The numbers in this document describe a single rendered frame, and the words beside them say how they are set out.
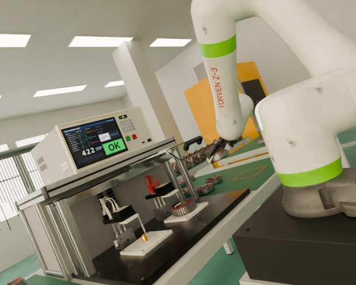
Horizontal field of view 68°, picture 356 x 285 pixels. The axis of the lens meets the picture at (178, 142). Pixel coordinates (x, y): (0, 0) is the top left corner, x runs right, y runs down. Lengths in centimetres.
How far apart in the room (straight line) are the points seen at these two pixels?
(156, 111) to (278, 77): 278
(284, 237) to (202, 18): 58
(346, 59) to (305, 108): 16
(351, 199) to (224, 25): 53
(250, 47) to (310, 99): 594
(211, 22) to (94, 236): 94
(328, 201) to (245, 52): 602
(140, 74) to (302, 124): 486
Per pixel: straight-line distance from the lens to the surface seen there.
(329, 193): 57
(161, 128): 505
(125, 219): 106
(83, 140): 113
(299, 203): 58
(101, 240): 124
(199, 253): 87
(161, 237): 100
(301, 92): 54
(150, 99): 515
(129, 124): 127
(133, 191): 134
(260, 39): 637
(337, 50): 67
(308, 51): 70
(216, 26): 79
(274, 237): 55
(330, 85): 58
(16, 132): 783
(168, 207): 129
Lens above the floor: 107
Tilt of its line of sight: level
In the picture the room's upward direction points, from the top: 23 degrees counter-clockwise
